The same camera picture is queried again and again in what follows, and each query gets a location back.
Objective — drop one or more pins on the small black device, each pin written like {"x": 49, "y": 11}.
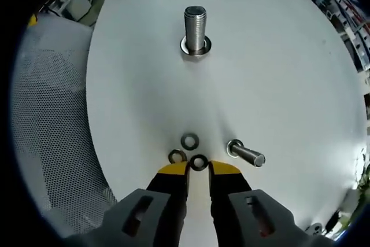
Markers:
{"x": 332, "y": 221}

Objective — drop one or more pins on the thin steel threaded stud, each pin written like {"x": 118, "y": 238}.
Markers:
{"x": 248, "y": 154}

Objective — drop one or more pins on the thick steel threaded stud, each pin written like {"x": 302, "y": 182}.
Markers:
{"x": 195, "y": 30}

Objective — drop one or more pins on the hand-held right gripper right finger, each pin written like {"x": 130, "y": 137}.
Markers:
{"x": 228, "y": 183}

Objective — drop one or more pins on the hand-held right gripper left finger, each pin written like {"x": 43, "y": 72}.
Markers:
{"x": 170, "y": 183}

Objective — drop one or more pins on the white mesh office chair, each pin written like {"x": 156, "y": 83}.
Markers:
{"x": 52, "y": 114}

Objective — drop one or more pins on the shelf with white bins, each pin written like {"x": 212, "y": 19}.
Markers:
{"x": 358, "y": 27}

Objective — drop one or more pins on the large black washer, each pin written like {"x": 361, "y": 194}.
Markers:
{"x": 183, "y": 47}

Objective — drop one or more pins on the white storage unit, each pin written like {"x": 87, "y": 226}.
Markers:
{"x": 78, "y": 5}

